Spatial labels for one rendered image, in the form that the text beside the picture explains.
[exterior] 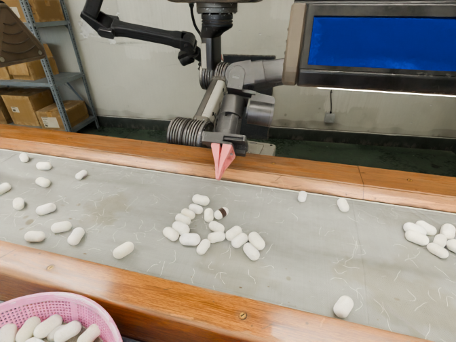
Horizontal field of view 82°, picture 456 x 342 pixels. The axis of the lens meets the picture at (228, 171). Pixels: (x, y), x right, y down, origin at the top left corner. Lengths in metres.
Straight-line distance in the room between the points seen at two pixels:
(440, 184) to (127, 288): 0.67
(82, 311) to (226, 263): 0.22
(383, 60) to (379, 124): 2.46
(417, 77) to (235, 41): 2.20
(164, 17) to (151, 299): 2.36
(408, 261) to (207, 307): 0.35
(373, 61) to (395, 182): 0.46
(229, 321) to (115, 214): 0.33
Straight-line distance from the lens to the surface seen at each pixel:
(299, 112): 2.55
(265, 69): 0.66
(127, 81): 2.83
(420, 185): 0.73
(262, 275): 0.46
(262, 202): 0.59
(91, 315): 0.45
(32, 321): 0.49
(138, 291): 0.43
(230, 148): 0.57
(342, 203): 0.60
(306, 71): 0.27
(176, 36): 1.37
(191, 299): 0.41
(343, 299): 0.44
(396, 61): 0.29
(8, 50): 0.47
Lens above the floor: 1.11
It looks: 32 degrees down
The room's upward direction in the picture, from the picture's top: straight up
